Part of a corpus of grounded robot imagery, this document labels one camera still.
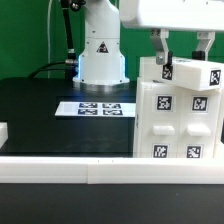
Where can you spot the white U-shaped obstacle fence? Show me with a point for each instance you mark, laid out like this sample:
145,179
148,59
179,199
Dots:
110,170

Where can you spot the white cabinet door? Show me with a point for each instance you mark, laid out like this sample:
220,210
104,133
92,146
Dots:
198,124
162,113

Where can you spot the white marker base plate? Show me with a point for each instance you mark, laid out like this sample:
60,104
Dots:
95,109

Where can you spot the white cabinet top block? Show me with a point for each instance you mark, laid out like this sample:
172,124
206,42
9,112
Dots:
187,73

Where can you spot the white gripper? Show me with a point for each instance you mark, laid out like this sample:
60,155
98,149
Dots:
205,16

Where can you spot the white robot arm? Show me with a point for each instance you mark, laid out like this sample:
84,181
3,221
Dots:
101,62

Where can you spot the white cabinet body box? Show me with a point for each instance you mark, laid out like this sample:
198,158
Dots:
142,86

